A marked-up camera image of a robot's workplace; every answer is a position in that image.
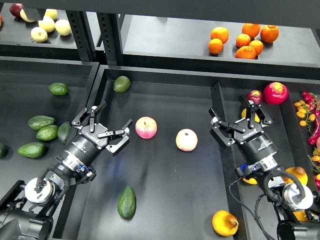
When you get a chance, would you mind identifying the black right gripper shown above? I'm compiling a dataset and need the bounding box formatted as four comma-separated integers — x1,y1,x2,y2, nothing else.
208,93,278,163

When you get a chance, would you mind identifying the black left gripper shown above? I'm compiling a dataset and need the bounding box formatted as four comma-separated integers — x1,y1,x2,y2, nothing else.
62,101,133,165

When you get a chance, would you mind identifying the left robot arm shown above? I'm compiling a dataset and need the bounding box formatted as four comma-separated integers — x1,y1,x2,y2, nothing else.
0,102,133,240

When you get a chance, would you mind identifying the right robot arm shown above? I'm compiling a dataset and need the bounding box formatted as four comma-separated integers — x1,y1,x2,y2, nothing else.
208,94,320,240

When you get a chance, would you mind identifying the yellow pear upper right tray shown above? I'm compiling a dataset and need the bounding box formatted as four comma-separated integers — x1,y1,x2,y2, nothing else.
241,108,250,119

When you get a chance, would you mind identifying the dark red pear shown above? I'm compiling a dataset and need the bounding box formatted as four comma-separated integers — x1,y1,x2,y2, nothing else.
245,89,263,105

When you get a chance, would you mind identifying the dark avocado right of pile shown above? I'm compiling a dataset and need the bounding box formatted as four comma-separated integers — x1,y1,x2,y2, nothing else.
57,121,72,144

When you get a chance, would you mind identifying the green avocado tray corner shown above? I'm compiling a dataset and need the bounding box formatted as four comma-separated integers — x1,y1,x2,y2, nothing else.
113,75,131,93

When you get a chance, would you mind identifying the green avocado middle pile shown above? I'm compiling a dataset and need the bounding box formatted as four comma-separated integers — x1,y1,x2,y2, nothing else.
36,124,59,141

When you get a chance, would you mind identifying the dark green avocado top pile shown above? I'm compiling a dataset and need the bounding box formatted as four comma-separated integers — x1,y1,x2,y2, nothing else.
27,115,56,130

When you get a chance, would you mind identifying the green avocado lower pile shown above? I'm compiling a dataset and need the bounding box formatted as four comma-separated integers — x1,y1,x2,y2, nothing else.
17,142,46,159

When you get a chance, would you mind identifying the dark avocado at left edge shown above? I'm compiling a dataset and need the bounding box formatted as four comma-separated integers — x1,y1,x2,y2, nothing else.
0,142,8,158

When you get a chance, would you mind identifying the pale yellow pear right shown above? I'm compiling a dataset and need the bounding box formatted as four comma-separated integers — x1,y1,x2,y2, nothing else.
55,19,72,37

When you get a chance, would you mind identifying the pale yellow pear front left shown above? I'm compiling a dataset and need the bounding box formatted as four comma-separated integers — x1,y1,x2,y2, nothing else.
30,27,48,43

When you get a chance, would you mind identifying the pale yellow pear middle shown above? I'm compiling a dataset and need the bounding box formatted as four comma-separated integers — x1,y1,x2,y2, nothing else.
38,16,56,33

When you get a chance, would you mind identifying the pink red apple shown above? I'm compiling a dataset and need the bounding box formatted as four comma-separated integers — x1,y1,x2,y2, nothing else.
135,116,158,139

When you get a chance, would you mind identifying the large red apple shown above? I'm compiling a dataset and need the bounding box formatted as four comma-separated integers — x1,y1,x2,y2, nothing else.
262,82,289,105

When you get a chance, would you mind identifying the pale yellow pink apple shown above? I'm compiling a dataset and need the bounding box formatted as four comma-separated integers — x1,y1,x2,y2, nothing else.
175,128,198,152

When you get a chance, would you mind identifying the orange bottom front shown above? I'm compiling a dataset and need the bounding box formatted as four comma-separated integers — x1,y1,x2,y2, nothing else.
235,45,256,60

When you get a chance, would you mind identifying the orange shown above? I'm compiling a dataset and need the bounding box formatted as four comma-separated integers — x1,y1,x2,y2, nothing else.
249,40,264,56
235,45,256,60
210,26,229,44
208,38,224,55
260,25,280,43
242,23,261,39

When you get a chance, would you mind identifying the cherry tomato bunch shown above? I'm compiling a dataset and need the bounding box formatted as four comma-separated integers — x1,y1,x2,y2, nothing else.
293,91,320,134

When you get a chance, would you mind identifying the black left tray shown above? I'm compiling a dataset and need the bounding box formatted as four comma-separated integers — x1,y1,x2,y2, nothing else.
0,55,100,234

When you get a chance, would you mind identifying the orange far left lower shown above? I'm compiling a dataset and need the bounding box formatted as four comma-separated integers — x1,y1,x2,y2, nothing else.
208,38,224,55

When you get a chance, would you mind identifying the orange right lower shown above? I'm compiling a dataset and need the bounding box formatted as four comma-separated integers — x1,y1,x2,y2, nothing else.
249,40,264,56

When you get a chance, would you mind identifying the orange small centre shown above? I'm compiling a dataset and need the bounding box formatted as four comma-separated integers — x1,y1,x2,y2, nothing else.
235,33,251,48

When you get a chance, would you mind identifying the red chili pepper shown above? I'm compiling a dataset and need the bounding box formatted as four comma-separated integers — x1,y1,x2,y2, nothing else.
307,118,320,146

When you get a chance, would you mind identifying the black centre tray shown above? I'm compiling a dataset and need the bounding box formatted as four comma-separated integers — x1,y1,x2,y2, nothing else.
52,65,248,240

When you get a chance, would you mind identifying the orange far left upper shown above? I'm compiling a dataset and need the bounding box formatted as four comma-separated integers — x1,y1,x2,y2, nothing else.
210,26,229,44

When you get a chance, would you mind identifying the black shelf upright left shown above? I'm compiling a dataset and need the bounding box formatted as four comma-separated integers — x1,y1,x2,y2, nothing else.
65,10,97,62

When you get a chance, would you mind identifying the black shelf upright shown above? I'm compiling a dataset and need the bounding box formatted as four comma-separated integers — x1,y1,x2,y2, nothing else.
96,12,124,66
65,10,97,62

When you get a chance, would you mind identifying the orange top centre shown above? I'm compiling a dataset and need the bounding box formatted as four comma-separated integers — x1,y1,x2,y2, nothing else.
242,23,261,39

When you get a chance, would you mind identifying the orange top right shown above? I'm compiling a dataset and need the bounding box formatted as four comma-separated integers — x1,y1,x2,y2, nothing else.
260,25,280,43

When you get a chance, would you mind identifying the black shelf upright right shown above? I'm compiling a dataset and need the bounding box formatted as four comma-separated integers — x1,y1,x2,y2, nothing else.
96,12,124,66

